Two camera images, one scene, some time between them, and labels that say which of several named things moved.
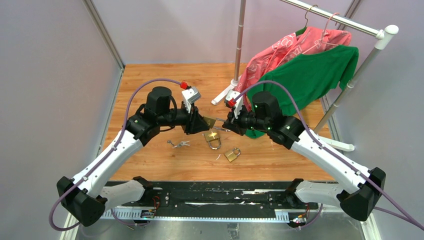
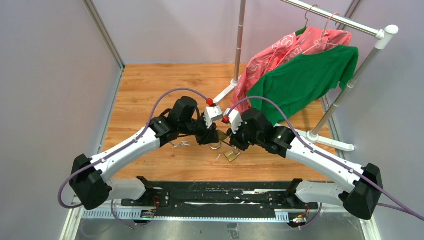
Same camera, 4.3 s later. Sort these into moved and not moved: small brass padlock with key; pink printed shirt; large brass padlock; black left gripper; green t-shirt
Moved: small brass padlock with key; black left gripper
Not moved: pink printed shirt; green t-shirt; large brass padlock
